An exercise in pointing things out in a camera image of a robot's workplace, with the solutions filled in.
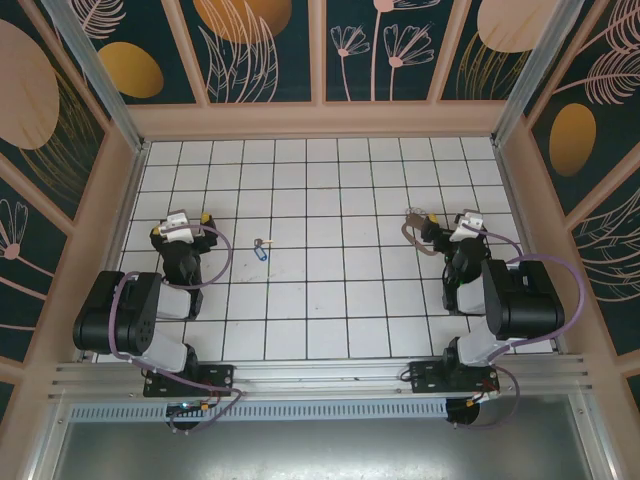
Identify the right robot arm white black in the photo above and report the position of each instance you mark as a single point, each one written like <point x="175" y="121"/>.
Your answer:
<point x="525" y="300"/>

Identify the key with blue tag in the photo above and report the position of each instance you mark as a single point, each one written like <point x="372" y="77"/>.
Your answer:
<point x="260" y="256"/>

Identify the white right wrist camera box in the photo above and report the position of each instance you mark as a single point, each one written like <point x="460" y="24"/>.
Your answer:
<point x="471" y="222"/>

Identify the aluminium corner post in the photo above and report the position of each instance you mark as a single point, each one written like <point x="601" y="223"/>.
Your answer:
<point x="97" y="75"/>
<point x="529" y="75"/>

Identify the aluminium side rail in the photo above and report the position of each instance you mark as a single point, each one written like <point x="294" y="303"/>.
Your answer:
<point x="131" y="200"/>
<point x="515" y="200"/>

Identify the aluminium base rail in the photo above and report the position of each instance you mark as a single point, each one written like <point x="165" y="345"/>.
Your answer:
<point x="325" y="375"/>

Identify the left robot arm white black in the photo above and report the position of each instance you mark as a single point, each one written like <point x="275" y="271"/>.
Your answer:
<point x="125" y="310"/>

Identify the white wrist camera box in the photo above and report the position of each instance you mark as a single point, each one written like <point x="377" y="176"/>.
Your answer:
<point x="177" y="229"/>
<point x="471" y="222"/>

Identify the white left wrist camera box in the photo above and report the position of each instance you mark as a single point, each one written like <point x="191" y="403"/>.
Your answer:
<point x="177" y="229"/>

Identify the galvanised metal sheet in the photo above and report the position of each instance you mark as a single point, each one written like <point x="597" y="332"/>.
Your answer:
<point x="325" y="450"/>

